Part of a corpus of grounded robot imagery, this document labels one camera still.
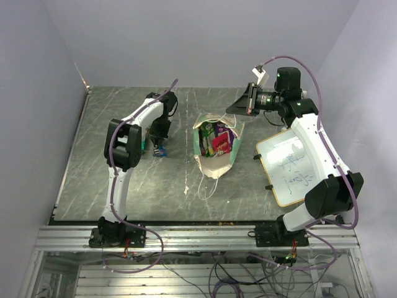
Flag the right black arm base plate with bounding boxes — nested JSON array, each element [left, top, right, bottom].
[[248, 221, 309, 248]]

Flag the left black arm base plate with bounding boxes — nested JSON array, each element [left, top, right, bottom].
[[88, 225, 146, 248]]

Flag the white whiteboard wooden frame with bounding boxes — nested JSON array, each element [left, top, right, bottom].
[[256, 129, 319, 207]]

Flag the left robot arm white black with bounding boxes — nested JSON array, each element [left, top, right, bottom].
[[97, 91, 178, 246]]

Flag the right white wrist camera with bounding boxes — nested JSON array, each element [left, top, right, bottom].
[[252, 65, 269, 89]]

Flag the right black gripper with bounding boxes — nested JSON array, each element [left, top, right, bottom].
[[226, 83, 283, 117]]

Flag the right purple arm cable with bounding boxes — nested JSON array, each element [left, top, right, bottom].
[[263, 55, 361, 270]]

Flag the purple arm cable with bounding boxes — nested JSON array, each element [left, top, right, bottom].
[[263, 55, 361, 270], [104, 78, 179, 276]]

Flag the red snack packet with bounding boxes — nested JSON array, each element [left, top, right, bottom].
[[212, 133, 231, 156]]

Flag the green snack packet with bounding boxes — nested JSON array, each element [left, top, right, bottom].
[[141, 129, 149, 155]]

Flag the blue snack packet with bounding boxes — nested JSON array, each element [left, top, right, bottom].
[[153, 145, 167, 157]]

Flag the green printed paper bag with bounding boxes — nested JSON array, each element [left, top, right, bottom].
[[192, 112, 246, 200]]

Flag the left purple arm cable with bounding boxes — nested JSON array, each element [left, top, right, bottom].
[[104, 78, 179, 276]]

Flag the loose cables under table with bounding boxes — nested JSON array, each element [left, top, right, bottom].
[[102, 237, 342, 298]]

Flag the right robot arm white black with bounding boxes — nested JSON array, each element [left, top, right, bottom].
[[226, 66, 364, 247]]

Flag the aluminium extrusion rail frame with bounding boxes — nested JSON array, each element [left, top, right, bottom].
[[19, 222, 375, 297]]

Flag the green yellow snack box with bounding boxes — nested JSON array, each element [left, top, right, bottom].
[[200, 122, 216, 157]]

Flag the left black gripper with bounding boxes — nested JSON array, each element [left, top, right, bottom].
[[150, 115, 173, 147]]

